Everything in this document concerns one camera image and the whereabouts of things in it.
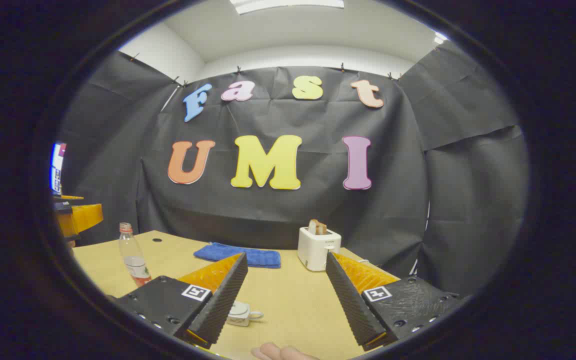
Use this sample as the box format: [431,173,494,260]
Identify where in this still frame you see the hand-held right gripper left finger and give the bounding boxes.
[113,252,249,350]

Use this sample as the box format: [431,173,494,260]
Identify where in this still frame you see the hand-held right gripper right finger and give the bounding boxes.
[325,251,469,351]

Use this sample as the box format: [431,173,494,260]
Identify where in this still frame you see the white floral teacup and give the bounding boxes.
[226,300,264,327]

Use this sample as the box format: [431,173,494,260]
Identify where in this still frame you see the clear water bottle red label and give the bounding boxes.
[119,222,152,287]

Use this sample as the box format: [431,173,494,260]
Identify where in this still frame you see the computer monitor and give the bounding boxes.
[50,142,67,195]

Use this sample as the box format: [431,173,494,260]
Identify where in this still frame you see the blue folded towel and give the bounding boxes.
[193,242,282,270]

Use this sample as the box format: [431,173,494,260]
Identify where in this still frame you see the white toaster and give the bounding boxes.
[297,226,342,272]

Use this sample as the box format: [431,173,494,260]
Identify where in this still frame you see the black backdrop cloth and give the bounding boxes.
[58,40,531,301]

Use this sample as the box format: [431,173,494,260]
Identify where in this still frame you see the ceiling light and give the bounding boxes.
[230,0,345,15]

